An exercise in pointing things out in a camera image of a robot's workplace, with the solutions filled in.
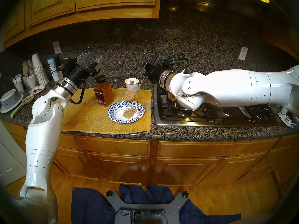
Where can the amber cinnamon bottle black cap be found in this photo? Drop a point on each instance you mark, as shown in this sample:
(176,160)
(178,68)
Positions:
(104,92)

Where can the blue white carton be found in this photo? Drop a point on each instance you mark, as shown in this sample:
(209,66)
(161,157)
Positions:
(52,67)

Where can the wooden base cabinets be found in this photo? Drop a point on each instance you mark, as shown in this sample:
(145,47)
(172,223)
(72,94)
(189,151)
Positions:
(186,169)

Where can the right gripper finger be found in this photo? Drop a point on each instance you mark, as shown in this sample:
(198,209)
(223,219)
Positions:
(148,64)
(147,71)

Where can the blue patterned paper plate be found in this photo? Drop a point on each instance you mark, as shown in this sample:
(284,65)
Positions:
(286,119)

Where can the wooden spoon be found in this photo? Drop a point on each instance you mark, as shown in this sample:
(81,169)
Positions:
(23,103)

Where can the dark blue blanket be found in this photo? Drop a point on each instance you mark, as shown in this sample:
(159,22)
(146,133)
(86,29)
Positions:
(88,207)

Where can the grey bowl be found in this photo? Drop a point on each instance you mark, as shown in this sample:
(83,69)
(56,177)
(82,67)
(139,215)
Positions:
(9,97)

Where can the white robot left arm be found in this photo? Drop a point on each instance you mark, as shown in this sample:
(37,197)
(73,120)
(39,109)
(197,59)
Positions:
(44,137)

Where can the white paper cup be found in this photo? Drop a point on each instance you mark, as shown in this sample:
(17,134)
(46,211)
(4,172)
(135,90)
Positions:
(19,87)
(132,86)
(31,82)

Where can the yellow cloth mat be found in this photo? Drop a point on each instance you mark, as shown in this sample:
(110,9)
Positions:
(88,118)

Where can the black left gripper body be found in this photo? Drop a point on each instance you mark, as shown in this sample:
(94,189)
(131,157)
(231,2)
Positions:
(77,73)

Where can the small white plate red scrap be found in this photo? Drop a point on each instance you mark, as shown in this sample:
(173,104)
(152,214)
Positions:
(37,90)

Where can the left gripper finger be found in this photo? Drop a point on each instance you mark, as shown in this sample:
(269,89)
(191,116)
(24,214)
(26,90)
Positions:
(97,63)
(83,57)

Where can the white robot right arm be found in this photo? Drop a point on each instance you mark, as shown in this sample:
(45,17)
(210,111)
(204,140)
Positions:
(233,85)

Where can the white plastic fork bunch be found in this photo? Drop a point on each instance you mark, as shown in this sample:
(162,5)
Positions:
(16,78)

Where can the blue white tub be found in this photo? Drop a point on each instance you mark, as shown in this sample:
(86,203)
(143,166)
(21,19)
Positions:
(278,106)

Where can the black knob screw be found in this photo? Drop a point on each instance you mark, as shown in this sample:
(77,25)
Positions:
(109,193)
(185,194)

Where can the steel gas cooktop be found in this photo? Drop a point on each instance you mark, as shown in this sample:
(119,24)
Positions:
(210,116)

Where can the blue patterned paper bowl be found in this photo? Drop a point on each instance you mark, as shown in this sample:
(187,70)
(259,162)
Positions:
(114,109)

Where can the bundle of stirrers and utensils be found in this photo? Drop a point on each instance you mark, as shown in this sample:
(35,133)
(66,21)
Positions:
(27,67)

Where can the white appliance front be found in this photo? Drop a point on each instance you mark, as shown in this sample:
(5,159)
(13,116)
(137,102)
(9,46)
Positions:
(9,160)

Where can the wide wooden wall cabinets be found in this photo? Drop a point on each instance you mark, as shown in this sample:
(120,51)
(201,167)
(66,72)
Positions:
(51,6)

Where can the white wall outlet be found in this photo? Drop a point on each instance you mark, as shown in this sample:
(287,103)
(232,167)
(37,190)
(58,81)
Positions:
(243,53)
(56,47)

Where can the small cooked oatmeal portion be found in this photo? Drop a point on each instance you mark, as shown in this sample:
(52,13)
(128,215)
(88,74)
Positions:
(129,112)
(129,94)

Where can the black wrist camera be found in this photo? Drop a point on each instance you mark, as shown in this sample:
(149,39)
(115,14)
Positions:
(66,64)
(169,61)

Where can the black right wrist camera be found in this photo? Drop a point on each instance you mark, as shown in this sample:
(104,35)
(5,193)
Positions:
(169,61)

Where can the stainless steel pot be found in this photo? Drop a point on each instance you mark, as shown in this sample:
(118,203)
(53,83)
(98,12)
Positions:
(172,97)

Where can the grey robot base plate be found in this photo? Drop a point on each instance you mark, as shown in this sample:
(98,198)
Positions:
(171,208)

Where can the dark steel range hood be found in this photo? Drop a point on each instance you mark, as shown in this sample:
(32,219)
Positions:
(222,0)

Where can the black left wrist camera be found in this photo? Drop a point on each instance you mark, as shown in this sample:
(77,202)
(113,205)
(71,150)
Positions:
(66,64)

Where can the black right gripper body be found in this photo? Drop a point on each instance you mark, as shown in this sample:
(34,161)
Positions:
(158,73)

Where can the stack of white paper cups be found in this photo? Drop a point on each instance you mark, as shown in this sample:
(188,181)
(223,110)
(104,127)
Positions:
(38,67)

